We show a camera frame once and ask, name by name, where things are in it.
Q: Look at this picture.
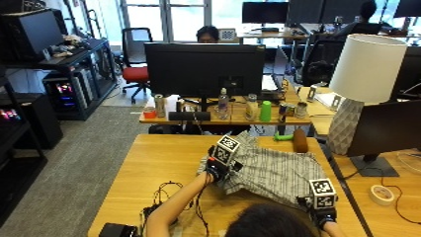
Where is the person's right hand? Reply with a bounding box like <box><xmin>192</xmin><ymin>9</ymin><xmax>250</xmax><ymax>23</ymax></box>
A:
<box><xmin>296</xmin><ymin>196</ymin><xmax>340</xmax><ymax>228</ymax></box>

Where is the person's left hand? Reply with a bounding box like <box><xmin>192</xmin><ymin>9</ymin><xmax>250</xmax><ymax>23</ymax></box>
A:
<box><xmin>204</xmin><ymin>145</ymin><xmax>244</xmax><ymax>183</ymax></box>

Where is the grey striped shirt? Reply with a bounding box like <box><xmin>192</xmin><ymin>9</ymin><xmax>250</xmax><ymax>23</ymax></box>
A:
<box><xmin>196</xmin><ymin>131</ymin><xmax>328</xmax><ymax>209</ymax></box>

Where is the right glove marker cube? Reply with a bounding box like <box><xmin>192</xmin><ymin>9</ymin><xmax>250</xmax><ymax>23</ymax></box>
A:
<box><xmin>308</xmin><ymin>178</ymin><xmax>339</xmax><ymax>209</ymax></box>

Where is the glove marker cube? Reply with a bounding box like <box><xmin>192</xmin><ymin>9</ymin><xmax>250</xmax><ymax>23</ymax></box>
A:
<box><xmin>308</xmin><ymin>178</ymin><xmax>339</xmax><ymax>209</ymax></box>
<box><xmin>214</xmin><ymin>134</ymin><xmax>243</xmax><ymax>166</ymax></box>

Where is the left glove marker cube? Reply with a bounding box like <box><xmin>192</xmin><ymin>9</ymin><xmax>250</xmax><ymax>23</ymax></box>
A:
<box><xmin>214</xmin><ymin>134</ymin><xmax>243</xmax><ymax>166</ymax></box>

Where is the the person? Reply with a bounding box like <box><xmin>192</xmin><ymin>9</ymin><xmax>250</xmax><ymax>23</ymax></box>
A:
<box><xmin>146</xmin><ymin>134</ymin><xmax>348</xmax><ymax>237</ymax></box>

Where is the roll of white tape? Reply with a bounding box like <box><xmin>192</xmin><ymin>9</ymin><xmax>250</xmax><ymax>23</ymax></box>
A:
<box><xmin>368</xmin><ymin>184</ymin><xmax>396</xmax><ymax>207</ymax></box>

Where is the black speaker bar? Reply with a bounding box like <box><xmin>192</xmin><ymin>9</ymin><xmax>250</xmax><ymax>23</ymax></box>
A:
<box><xmin>167</xmin><ymin>111</ymin><xmax>212</xmax><ymax>121</ymax></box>

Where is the clear water bottle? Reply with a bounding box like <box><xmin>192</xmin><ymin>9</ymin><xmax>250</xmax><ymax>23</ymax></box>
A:
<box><xmin>216</xmin><ymin>87</ymin><xmax>231</xmax><ymax>120</ymax></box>

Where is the green plastic cup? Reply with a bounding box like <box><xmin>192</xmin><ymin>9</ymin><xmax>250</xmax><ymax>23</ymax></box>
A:
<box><xmin>260</xmin><ymin>100</ymin><xmax>274</xmax><ymax>123</ymax></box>

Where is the brown cylinder roller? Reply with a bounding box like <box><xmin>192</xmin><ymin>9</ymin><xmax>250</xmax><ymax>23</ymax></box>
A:
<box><xmin>292</xmin><ymin>128</ymin><xmax>310</xmax><ymax>154</ymax></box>

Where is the red small container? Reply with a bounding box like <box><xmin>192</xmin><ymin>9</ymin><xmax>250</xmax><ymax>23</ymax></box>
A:
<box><xmin>143</xmin><ymin>106</ymin><xmax>159</xmax><ymax>119</ymax></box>

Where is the colourful drink can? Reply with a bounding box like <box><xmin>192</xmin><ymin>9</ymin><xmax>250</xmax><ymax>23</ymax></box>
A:
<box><xmin>278</xmin><ymin>102</ymin><xmax>291</xmax><ymax>123</ymax></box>

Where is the silver tall can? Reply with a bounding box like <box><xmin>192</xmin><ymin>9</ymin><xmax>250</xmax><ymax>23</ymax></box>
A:
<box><xmin>154</xmin><ymin>94</ymin><xmax>167</xmax><ymax>119</ymax></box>

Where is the glass jar with lid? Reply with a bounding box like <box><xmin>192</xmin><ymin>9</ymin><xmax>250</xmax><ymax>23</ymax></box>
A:
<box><xmin>295</xmin><ymin>101</ymin><xmax>310</xmax><ymax>119</ymax></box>

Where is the black monitor on stand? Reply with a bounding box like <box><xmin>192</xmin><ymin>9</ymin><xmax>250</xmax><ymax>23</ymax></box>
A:
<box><xmin>347</xmin><ymin>99</ymin><xmax>421</xmax><ymax>178</ymax></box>

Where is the black box device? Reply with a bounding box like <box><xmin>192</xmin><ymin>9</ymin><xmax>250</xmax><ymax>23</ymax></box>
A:
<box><xmin>98</xmin><ymin>222</ymin><xmax>142</xmax><ymax>237</ymax></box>

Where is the large black monitor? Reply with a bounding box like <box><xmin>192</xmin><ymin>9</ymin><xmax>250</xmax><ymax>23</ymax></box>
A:
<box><xmin>144</xmin><ymin>41</ymin><xmax>267</xmax><ymax>113</ymax></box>

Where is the red office chair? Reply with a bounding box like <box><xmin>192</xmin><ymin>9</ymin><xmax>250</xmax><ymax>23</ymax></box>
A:
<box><xmin>120</xmin><ymin>27</ymin><xmax>156</xmax><ymax>105</ymax></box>

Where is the white table lamp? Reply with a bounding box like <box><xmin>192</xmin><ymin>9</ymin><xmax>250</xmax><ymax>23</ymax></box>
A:
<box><xmin>327</xmin><ymin>34</ymin><xmax>410</xmax><ymax>156</ymax></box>

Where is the black office chair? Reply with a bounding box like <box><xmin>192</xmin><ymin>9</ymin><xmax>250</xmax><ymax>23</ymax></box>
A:
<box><xmin>300</xmin><ymin>39</ymin><xmax>348</xmax><ymax>87</ymax></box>

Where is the marker board sheet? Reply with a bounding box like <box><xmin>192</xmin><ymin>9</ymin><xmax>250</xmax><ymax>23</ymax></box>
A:
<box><xmin>218</xmin><ymin>28</ymin><xmax>239</xmax><ymax>42</ymax></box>

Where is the computer tower with lights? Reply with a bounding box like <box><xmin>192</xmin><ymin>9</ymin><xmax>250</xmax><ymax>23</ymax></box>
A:
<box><xmin>43</xmin><ymin>72</ymin><xmax>96</xmax><ymax>115</ymax></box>

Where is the black cabinet box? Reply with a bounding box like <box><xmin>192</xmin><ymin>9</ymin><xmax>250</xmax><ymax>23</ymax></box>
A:
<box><xmin>0</xmin><ymin>92</ymin><xmax>64</xmax><ymax>150</ymax></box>

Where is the black shelf rack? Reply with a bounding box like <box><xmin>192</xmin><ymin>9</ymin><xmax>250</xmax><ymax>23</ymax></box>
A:
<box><xmin>0</xmin><ymin>8</ymin><xmax>119</xmax><ymax>121</ymax></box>

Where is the black distant monitor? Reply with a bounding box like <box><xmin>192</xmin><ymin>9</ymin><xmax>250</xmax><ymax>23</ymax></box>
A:
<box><xmin>242</xmin><ymin>1</ymin><xmax>290</xmax><ymax>25</ymax></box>

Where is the black cable on table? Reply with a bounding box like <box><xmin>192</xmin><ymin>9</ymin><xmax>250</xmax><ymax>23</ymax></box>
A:
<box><xmin>140</xmin><ymin>180</ymin><xmax>211</xmax><ymax>237</ymax></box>

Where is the red thin cable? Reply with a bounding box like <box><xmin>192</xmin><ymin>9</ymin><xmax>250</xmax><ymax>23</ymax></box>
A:
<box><xmin>379</xmin><ymin>177</ymin><xmax>421</xmax><ymax>226</ymax></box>

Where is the green handle tool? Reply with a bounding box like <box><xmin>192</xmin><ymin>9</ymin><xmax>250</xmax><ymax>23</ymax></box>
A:
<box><xmin>274</xmin><ymin>132</ymin><xmax>295</xmax><ymax>142</ymax></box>

